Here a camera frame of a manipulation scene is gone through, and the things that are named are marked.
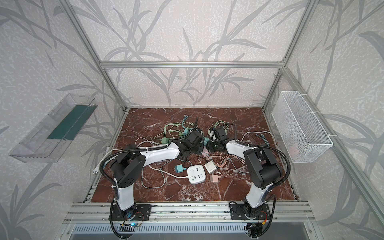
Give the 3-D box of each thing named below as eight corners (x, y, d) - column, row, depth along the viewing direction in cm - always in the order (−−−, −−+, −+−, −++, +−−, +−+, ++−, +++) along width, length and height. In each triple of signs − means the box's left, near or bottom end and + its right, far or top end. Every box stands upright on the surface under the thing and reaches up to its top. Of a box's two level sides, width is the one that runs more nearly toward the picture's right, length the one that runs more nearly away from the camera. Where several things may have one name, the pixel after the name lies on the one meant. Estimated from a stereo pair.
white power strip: (189, 185, 84) (189, 183, 82) (186, 168, 90) (186, 167, 88) (206, 181, 85) (206, 179, 83) (202, 165, 91) (202, 163, 89)
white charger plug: (209, 174, 88) (210, 172, 85) (204, 166, 91) (204, 164, 88) (216, 169, 89) (216, 168, 87) (211, 162, 92) (211, 160, 90)
